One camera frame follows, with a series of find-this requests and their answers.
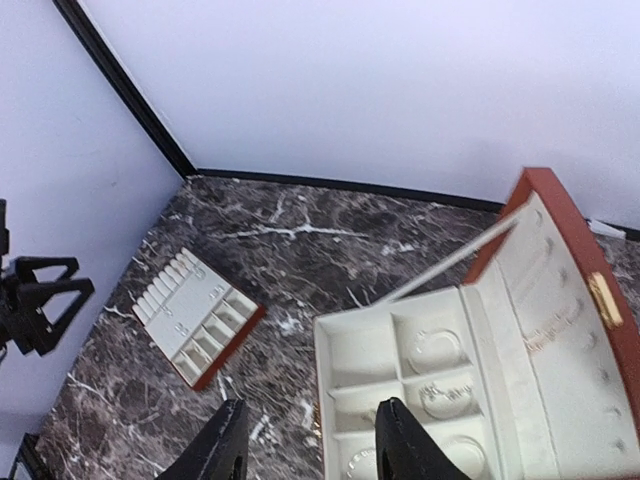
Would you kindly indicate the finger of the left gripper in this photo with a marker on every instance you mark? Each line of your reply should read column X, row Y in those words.
column 46, row 310
column 40, row 270

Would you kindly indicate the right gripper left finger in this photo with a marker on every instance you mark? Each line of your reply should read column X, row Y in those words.
column 219, row 450

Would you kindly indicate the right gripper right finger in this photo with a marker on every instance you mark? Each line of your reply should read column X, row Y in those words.
column 404, row 450

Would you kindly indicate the red jewelry tray insert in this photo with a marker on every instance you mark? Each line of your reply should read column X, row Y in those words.
column 196, row 317

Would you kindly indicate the red wooden jewelry box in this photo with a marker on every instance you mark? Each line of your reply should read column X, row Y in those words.
column 518, row 354

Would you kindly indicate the left black frame post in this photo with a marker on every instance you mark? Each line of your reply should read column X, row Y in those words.
column 111, row 68

